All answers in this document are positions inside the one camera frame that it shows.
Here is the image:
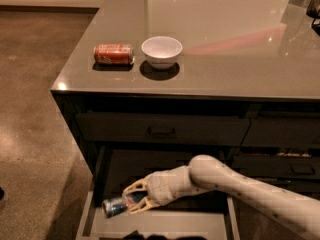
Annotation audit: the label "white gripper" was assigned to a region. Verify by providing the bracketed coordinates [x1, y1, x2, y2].
[122, 166, 206, 214]

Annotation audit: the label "blue silver redbull can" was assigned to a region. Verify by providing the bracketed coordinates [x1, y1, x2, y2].
[101, 193, 146, 219]

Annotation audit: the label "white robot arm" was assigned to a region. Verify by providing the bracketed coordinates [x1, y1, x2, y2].
[123, 155, 320, 240]

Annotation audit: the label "open middle drawer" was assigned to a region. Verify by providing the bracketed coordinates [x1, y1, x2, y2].
[76, 147, 240, 240]

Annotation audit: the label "dark top drawer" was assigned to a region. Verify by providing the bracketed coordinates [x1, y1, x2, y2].
[76, 112, 250, 146]

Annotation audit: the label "dark counter cabinet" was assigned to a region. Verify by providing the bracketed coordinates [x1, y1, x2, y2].
[51, 0, 320, 240]

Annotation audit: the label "red soda can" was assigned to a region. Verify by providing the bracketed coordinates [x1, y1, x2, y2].
[94, 44, 134, 65]

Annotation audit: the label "dark object counter corner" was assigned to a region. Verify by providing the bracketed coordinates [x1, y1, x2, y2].
[306, 0, 320, 36]

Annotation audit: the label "white bowl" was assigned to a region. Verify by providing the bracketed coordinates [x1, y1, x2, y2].
[141, 36, 183, 70]

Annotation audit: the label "right side drawers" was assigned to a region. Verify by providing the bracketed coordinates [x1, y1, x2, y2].
[226, 103, 320, 194]

